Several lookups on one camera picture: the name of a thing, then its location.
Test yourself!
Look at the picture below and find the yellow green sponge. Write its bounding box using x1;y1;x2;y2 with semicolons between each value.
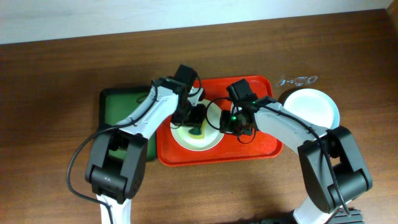
188;121;207;139

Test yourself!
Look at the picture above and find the cream white plate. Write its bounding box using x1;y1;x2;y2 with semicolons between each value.
170;103;224;151

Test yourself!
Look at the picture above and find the light blue plate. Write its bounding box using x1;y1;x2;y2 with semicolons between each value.
284;88;340;129

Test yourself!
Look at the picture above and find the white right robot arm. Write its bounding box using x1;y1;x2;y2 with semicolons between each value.
220;96;373;223

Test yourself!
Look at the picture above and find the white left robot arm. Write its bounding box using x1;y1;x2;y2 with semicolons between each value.
85;77;203;223

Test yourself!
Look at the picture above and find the dark green tray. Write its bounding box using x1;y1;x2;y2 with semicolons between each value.
98;87;157;162

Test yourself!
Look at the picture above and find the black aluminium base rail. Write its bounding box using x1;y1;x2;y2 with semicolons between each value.
248;209;365;224

